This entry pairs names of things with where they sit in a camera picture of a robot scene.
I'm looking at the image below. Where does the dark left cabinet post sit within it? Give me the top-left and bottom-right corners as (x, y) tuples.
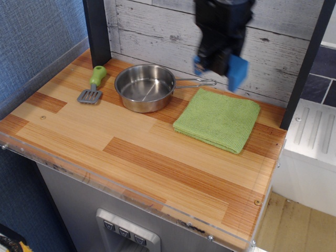
(82, 0), (111, 67)

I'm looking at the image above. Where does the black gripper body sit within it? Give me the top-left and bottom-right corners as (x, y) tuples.
(195, 1), (255, 57)

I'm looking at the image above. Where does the yellow object at corner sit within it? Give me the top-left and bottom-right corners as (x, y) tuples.
(1, 235), (33, 252)

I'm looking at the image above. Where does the dark cabinet post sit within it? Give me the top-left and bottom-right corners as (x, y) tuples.
(280, 0), (335, 130)
(82, 0), (111, 67)

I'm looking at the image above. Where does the green folded cloth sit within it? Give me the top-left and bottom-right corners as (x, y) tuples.
(173, 89), (260, 154)

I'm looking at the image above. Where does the grey toy fridge cabinet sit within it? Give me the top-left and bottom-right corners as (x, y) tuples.
(38, 164), (250, 251)

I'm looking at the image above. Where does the blue arch-shaped wooden handle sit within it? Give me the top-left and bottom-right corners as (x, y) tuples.
(194, 54), (249, 92)

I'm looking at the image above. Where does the stainless steel pan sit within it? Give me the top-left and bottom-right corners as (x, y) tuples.
(114, 64), (217, 114)

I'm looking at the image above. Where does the silver dispenser panel with buttons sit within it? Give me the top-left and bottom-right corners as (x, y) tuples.
(96, 208), (161, 251)

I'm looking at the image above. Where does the white ribbed sink unit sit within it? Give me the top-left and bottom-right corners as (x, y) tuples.
(272, 99), (335, 215)

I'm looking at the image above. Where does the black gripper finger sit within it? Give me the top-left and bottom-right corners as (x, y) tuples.
(209, 48), (232, 76)
(196, 48), (214, 72)

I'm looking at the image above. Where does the green handled grey spatula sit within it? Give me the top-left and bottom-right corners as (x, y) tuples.
(77, 66), (107, 104)

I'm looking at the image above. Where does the dark right cabinet post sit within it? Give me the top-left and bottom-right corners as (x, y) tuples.
(280, 0), (335, 130)

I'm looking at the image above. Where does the clear acrylic edge guard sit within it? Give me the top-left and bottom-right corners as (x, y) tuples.
(1, 124), (285, 251)

